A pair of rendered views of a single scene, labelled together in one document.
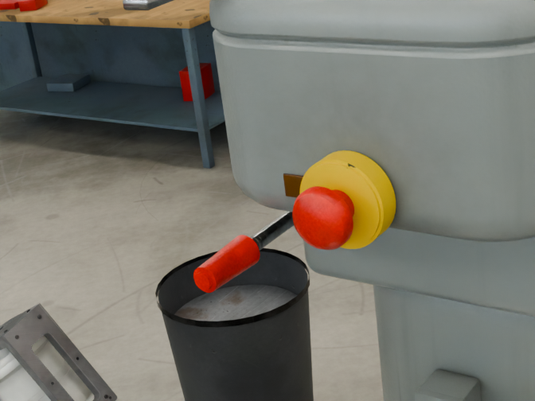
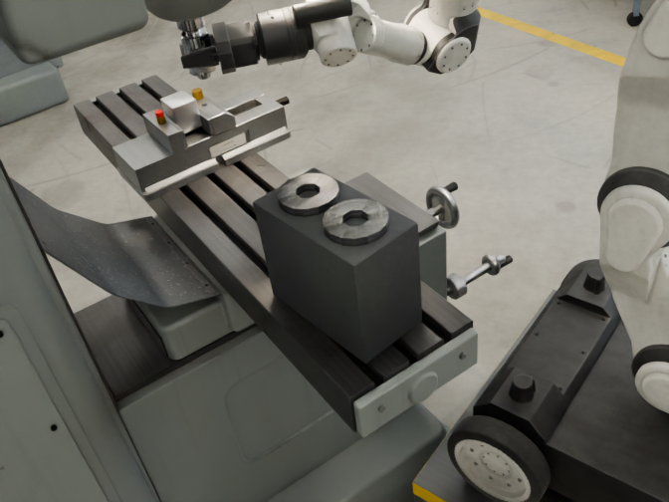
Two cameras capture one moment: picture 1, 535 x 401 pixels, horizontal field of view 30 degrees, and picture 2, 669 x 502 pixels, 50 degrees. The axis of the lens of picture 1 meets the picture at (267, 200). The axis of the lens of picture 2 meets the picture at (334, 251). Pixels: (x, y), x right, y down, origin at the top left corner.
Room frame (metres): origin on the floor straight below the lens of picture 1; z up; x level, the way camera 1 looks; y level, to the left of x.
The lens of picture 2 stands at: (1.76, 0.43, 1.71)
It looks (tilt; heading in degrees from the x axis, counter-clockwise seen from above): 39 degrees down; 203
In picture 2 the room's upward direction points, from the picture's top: 8 degrees counter-clockwise
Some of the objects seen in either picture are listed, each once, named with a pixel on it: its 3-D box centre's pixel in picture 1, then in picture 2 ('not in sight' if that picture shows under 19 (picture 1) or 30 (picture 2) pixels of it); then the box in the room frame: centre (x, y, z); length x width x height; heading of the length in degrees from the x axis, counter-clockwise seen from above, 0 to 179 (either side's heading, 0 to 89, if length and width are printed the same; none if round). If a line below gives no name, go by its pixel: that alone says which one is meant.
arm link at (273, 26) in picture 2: not in sight; (251, 43); (0.71, -0.11, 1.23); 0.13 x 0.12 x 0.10; 30
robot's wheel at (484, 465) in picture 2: not in sight; (497, 461); (0.94, 0.36, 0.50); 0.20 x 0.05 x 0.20; 71
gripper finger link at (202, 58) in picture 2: not in sight; (200, 59); (0.78, -0.17, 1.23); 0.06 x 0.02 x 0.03; 120
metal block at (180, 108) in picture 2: not in sight; (181, 112); (0.65, -0.33, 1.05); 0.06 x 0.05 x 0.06; 54
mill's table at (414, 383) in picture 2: not in sight; (227, 200); (0.73, -0.22, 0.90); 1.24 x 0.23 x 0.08; 52
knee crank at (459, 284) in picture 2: not in sight; (479, 272); (0.42, 0.24, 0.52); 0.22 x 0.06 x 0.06; 142
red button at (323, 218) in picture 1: (327, 214); not in sight; (0.55, -0.03, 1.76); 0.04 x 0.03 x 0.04; 52
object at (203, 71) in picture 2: not in sight; (198, 54); (0.75, -0.19, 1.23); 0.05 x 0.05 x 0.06
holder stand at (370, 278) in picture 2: not in sight; (338, 258); (1.01, 0.12, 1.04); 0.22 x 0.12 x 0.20; 60
